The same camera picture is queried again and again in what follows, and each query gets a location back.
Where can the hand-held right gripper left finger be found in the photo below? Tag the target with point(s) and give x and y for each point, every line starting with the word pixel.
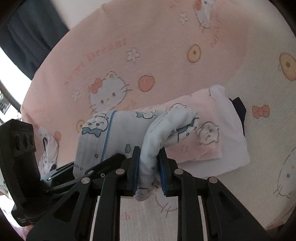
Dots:
pixel 136 171

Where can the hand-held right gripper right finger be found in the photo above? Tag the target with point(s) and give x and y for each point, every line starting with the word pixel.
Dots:
pixel 161 173

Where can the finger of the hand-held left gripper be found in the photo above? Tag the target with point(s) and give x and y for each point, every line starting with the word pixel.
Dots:
pixel 60 176
pixel 106 165

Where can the light blue printed pajama pants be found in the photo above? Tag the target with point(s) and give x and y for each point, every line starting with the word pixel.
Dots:
pixel 120 134

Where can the pile of unfolded clothes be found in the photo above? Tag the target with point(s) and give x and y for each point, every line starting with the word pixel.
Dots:
pixel 49 153

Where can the pink printed folded garment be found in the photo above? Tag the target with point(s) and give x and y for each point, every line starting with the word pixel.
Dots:
pixel 203 109

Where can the white folded garment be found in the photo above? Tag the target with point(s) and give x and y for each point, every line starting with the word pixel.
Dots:
pixel 231 139

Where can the window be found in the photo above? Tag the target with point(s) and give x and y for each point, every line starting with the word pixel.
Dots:
pixel 9 76

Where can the black folded garment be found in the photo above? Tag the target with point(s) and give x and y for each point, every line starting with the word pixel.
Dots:
pixel 239 109

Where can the pink and white printed sofa cover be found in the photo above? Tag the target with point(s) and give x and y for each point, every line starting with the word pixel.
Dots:
pixel 161 58

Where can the dark curtain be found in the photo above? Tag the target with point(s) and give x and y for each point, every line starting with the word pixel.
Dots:
pixel 30 34

